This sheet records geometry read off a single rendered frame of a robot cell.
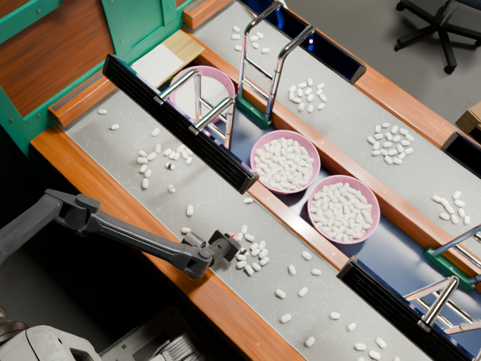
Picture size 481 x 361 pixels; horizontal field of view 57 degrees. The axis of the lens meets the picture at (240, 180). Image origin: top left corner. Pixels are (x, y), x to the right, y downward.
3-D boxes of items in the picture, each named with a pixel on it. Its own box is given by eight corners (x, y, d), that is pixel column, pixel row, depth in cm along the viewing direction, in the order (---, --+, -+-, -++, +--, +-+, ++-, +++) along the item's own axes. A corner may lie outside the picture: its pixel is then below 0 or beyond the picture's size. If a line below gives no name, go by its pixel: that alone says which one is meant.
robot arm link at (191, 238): (194, 280, 133) (206, 258, 130) (165, 258, 136) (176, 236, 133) (212, 267, 144) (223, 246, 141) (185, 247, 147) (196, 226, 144)
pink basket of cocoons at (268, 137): (303, 212, 170) (308, 203, 161) (238, 187, 172) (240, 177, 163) (322, 155, 181) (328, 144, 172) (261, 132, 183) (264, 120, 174)
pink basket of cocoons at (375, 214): (343, 265, 162) (351, 258, 153) (288, 218, 168) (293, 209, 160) (384, 215, 171) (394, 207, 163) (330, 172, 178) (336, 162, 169)
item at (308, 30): (267, 130, 184) (284, 58, 143) (232, 101, 188) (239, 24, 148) (295, 102, 190) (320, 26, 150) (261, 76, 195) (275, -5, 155)
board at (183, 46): (147, 96, 176) (147, 94, 175) (122, 74, 179) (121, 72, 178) (205, 50, 187) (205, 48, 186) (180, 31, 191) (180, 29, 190)
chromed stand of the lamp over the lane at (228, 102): (200, 193, 170) (197, 135, 129) (163, 161, 174) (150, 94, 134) (233, 162, 176) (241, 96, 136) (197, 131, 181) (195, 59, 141)
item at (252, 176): (242, 196, 131) (244, 186, 124) (102, 74, 146) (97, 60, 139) (260, 178, 134) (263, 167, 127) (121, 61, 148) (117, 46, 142)
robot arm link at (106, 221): (61, 230, 126) (73, 199, 122) (68, 220, 131) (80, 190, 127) (199, 285, 133) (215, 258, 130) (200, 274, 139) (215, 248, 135)
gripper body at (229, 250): (218, 227, 148) (207, 235, 142) (241, 248, 146) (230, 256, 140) (210, 240, 151) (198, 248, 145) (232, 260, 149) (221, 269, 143)
